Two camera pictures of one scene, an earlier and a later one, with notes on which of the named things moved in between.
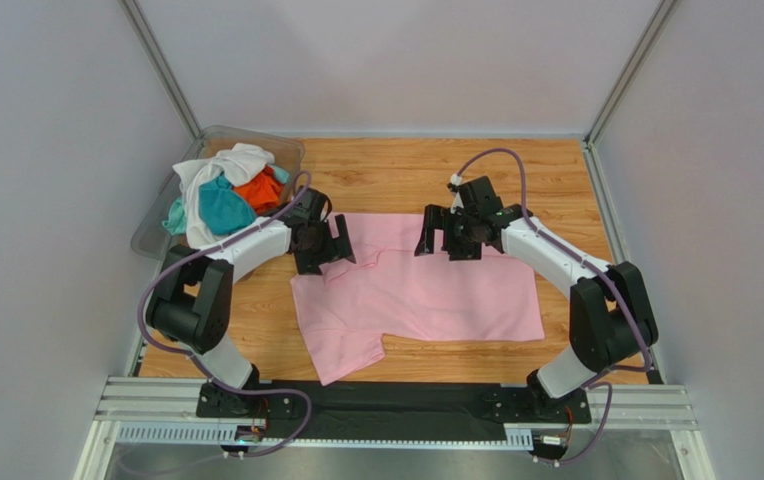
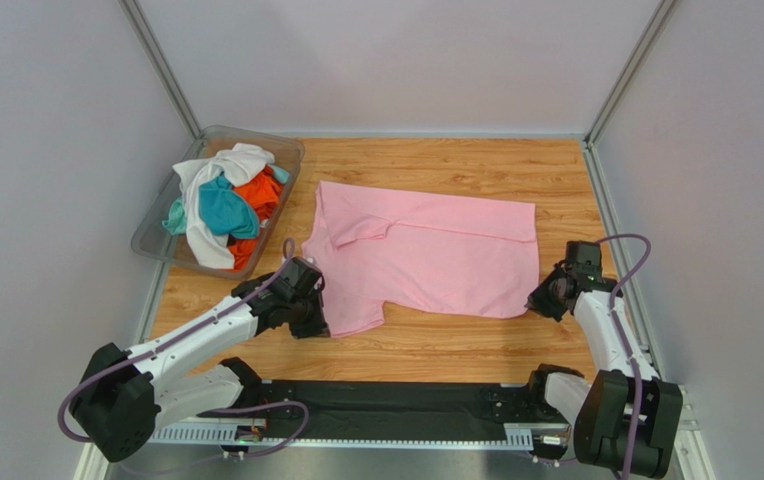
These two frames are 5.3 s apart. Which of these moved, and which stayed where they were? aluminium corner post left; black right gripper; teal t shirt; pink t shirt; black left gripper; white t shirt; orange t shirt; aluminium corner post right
Moved: black left gripper; pink t shirt; black right gripper
Stayed: aluminium corner post right; white t shirt; aluminium corner post left; orange t shirt; teal t shirt
